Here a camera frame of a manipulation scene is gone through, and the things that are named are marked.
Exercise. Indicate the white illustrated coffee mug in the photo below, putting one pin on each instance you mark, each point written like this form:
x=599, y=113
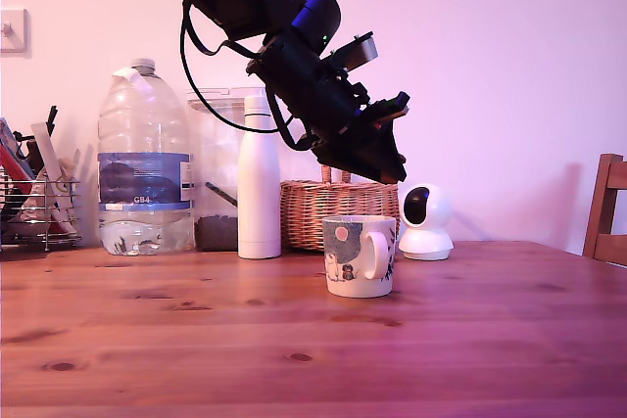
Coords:
x=343, y=261

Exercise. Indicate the white metal bottle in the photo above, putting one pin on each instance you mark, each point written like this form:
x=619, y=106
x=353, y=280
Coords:
x=259, y=193

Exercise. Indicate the clear jar with white lid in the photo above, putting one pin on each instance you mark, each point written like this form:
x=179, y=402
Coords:
x=215, y=163

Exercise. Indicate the dark scoop in jar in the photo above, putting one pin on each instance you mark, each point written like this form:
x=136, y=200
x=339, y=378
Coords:
x=223, y=194

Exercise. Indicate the large clear water bottle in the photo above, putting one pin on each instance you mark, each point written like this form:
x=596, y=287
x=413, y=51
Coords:
x=144, y=153

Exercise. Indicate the wooden chair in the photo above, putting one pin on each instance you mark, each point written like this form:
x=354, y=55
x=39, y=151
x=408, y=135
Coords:
x=605, y=222

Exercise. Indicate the black clip in rack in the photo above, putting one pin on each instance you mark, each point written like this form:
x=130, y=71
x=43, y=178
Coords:
x=52, y=119

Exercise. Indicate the white flat stick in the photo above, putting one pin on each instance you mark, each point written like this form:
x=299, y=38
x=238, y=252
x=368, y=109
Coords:
x=51, y=163

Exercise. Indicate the red item in rack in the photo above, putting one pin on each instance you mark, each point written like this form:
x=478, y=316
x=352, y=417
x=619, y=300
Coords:
x=12, y=163

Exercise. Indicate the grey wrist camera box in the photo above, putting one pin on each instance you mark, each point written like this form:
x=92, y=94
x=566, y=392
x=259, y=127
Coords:
x=363, y=48

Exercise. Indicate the small white round camera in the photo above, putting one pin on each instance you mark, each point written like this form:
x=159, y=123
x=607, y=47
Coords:
x=428, y=227

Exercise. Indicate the white wall switch plate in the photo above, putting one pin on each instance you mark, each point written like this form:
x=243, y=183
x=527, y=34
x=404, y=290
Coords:
x=14, y=31

